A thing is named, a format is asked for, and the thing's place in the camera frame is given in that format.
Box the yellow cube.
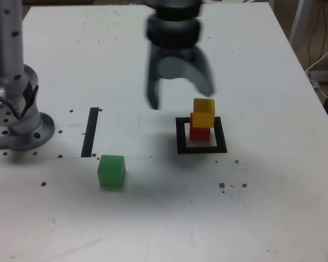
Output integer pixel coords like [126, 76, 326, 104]
[193, 98, 216, 128]

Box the white metal post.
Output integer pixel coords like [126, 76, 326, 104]
[289, 0, 308, 47]

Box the black tape square outline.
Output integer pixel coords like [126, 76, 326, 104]
[175, 116, 228, 154]

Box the red cube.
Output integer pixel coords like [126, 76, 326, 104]
[190, 112, 210, 141]

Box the black tape strip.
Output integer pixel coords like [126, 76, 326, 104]
[81, 107, 99, 158]

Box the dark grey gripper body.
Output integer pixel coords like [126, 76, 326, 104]
[149, 43, 201, 60]

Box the black background cable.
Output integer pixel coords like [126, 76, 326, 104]
[307, 0, 328, 70]

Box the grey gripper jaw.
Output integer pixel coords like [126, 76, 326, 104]
[156, 45, 217, 97]
[144, 45, 165, 111]

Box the green cube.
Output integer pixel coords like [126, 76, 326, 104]
[97, 154, 126, 189]

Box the white background cable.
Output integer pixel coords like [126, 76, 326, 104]
[304, 40, 328, 102]

